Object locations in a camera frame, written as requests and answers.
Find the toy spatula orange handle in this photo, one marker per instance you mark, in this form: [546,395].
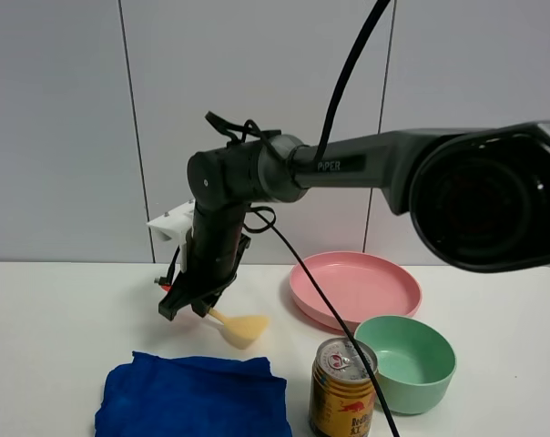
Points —
[240,331]

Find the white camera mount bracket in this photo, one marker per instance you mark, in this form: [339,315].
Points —
[176,225]

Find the pink plastic plate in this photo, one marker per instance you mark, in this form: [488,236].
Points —
[359,286]

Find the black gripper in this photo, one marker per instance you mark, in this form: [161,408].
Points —
[211,260]

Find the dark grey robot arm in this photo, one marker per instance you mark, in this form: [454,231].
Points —
[478,199]

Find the green plastic bowl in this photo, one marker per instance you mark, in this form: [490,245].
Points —
[415,362]

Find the gold Red Bull can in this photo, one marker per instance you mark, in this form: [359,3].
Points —
[342,393]

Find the blue folded cloth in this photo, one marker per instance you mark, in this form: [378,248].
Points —
[193,396]

